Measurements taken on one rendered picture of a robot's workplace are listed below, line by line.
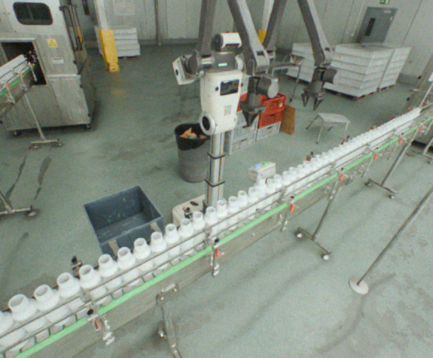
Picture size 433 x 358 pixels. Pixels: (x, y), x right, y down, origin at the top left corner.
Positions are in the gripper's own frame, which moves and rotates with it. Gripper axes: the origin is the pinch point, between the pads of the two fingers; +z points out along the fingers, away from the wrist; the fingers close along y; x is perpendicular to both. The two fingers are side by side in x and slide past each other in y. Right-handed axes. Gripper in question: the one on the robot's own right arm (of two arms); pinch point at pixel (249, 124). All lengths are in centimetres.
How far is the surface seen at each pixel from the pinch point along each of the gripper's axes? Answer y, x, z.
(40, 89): -364, -60, 64
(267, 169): 1.5, 18.0, 29.7
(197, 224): 14.8, -37.6, 27.4
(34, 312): 15, -92, 29
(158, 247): 16, -55, 28
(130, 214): -44, -48, 64
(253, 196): 15.8, -8.3, 26.3
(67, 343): 18, -90, 48
